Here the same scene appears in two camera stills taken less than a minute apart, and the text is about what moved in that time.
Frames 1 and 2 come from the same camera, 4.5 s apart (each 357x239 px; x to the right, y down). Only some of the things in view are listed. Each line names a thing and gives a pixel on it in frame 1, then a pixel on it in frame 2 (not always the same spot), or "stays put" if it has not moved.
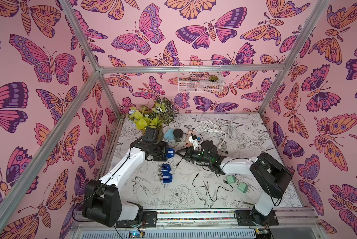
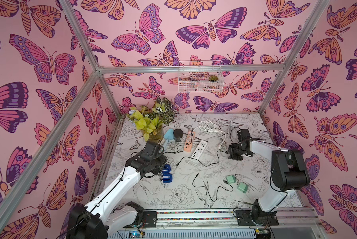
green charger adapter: [231, 179] stays put
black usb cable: [203, 139] → [189, 157]
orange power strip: [188, 144] stays put
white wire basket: [200, 76] stays put
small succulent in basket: [213, 77] stays put
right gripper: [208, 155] → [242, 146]
